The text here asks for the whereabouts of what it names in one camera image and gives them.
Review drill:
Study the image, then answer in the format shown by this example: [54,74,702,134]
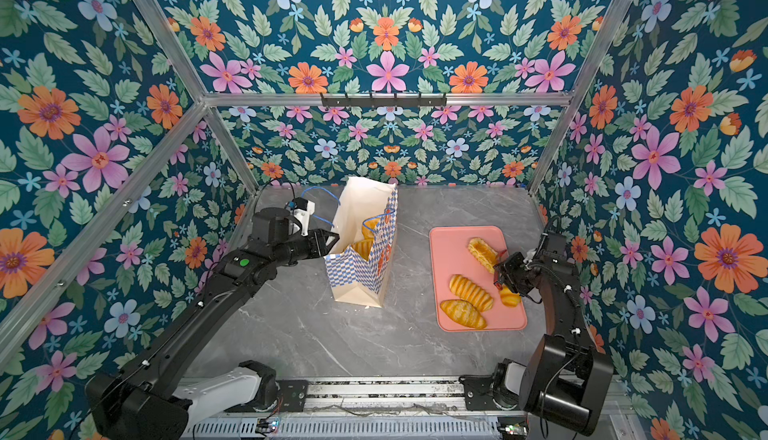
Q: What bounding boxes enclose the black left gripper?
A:
[271,224,343,267]

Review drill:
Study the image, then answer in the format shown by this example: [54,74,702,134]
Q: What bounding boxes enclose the striped long bread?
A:
[449,274,494,312]
[352,238,374,261]

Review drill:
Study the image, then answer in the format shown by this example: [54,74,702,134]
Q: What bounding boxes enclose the blue checkered paper bag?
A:
[324,177,399,308]

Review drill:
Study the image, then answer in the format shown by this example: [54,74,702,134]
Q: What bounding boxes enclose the orange yellow bun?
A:
[361,217,380,239]

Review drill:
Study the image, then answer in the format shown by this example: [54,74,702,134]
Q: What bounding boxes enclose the golden croissant bread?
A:
[440,299,487,330]

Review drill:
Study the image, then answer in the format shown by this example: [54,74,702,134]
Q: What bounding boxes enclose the braided bread roll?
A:
[467,237,499,275]

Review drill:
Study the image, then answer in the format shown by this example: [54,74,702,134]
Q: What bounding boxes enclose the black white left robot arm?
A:
[85,228,339,439]

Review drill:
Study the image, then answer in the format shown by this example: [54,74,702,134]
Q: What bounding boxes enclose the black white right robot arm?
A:
[491,232,614,436]

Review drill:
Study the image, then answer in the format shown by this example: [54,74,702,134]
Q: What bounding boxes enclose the pink plastic tray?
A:
[429,225,528,333]

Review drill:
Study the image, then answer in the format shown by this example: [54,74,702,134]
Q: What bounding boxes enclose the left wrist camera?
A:
[288,197,315,236]

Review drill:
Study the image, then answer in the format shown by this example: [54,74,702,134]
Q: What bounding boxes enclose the black wall hook rail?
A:
[320,94,448,108]

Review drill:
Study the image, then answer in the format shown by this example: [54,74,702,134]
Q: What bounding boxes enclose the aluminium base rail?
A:
[125,375,649,440]

